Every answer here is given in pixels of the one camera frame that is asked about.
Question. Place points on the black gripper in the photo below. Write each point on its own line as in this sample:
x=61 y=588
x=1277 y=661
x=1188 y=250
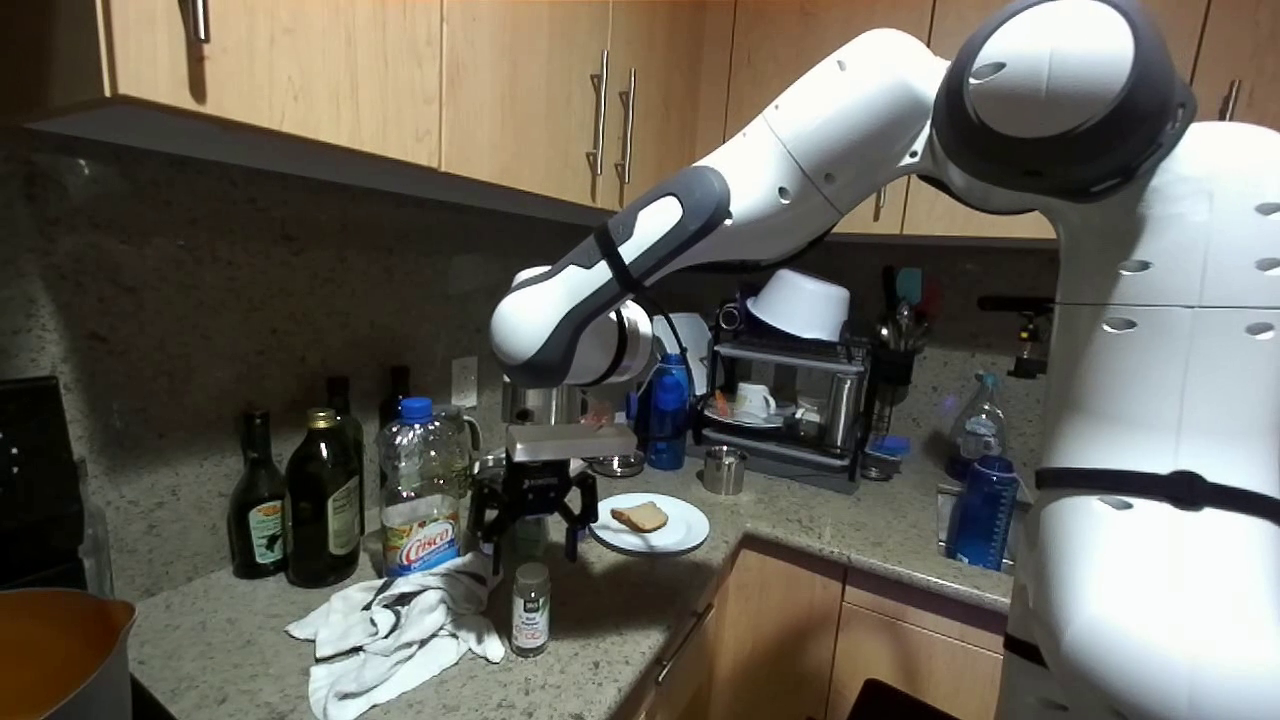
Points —
x=542 y=474

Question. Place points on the small spice shaker bottle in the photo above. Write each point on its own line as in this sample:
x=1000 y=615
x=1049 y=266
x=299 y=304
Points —
x=528 y=609

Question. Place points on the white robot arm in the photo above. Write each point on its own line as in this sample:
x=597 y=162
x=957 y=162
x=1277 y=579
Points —
x=1149 y=582

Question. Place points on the clear plastic water bottle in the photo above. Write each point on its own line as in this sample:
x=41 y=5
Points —
x=419 y=453

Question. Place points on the slice of brown bread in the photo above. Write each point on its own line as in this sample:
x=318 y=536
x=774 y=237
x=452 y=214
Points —
x=641 y=518

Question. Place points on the dark olive oil bottle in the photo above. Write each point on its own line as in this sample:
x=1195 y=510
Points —
x=320 y=504

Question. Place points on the blue spray bottle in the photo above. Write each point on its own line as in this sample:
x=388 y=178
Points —
x=663 y=412

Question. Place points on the dark green wine bottle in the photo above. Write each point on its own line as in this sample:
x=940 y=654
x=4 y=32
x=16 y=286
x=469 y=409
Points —
x=259 y=504

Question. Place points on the white crumpled cloth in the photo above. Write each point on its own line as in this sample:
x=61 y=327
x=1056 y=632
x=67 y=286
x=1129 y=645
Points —
x=385 y=638

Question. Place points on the white round plate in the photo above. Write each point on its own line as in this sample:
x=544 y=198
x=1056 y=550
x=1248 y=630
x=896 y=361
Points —
x=681 y=533

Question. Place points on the small metal cup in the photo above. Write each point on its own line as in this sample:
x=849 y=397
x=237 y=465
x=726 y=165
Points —
x=720 y=471

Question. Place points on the black dish rack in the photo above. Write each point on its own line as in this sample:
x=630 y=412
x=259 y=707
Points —
x=782 y=397

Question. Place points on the white bowl upside down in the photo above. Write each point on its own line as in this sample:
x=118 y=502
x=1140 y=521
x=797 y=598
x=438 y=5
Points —
x=800 y=304

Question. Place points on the orange cooking pot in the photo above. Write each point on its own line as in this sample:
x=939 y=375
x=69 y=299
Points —
x=67 y=657

